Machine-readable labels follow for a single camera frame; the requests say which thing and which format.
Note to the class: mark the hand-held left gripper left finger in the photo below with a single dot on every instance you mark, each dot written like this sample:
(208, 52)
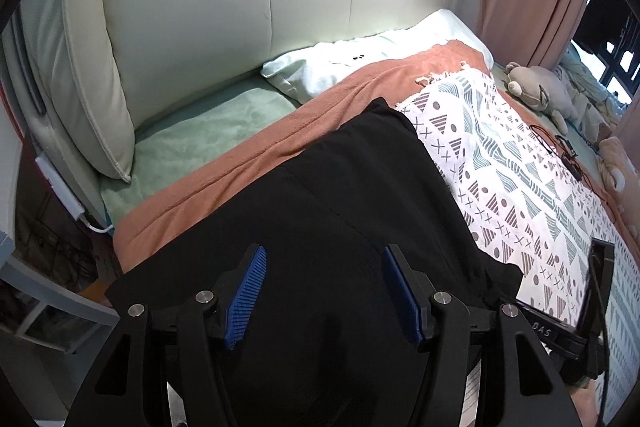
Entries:
(247, 292)

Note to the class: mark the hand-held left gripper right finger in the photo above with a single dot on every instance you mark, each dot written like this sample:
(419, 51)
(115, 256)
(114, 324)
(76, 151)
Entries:
(400, 292)

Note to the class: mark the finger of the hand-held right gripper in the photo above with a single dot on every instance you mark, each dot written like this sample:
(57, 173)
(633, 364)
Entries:
(600, 282)

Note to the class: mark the black jacket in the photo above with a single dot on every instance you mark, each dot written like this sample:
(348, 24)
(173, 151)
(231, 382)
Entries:
(325, 207)

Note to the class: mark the pink printed pillow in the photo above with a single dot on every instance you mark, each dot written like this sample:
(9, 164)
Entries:
(612, 157)

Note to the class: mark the light crumpled duvet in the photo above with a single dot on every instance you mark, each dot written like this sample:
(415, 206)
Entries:
(595, 92)

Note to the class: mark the white shelf unit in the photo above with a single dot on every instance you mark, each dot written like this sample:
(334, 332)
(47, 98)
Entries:
(50, 302)

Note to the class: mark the beige plush toy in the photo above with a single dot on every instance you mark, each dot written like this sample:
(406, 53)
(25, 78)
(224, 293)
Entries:
(535, 87)

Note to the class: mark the white power strip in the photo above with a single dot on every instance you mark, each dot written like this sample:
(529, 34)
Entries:
(60, 187)

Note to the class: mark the white pillow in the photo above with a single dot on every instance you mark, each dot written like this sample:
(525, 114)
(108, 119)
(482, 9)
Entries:
(350, 57)

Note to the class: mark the cream padded headboard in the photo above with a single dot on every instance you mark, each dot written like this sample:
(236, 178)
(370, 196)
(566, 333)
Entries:
(225, 7)

